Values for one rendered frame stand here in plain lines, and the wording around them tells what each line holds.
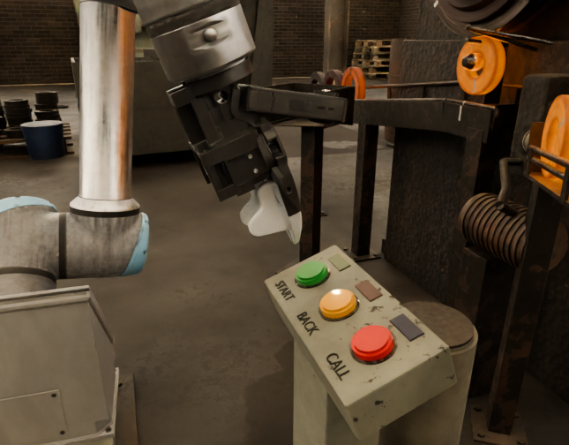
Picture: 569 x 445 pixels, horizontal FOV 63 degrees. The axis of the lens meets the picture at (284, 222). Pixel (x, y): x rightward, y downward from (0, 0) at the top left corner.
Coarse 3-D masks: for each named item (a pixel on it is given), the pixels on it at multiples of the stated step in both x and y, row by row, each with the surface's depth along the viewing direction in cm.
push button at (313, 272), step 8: (304, 264) 59; (312, 264) 58; (320, 264) 58; (296, 272) 58; (304, 272) 57; (312, 272) 57; (320, 272) 56; (296, 280) 58; (304, 280) 56; (312, 280) 56; (320, 280) 56
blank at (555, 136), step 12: (564, 96) 83; (552, 108) 88; (564, 108) 81; (552, 120) 88; (564, 120) 80; (552, 132) 89; (564, 132) 80; (552, 144) 89; (564, 144) 80; (564, 156) 81; (564, 168) 82
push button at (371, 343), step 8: (368, 328) 45; (376, 328) 45; (384, 328) 45; (360, 336) 45; (368, 336) 44; (376, 336) 44; (384, 336) 44; (392, 336) 44; (352, 344) 45; (360, 344) 44; (368, 344) 44; (376, 344) 43; (384, 344) 43; (392, 344) 43; (360, 352) 43; (368, 352) 43; (376, 352) 43; (384, 352) 43; (368, 360) 43
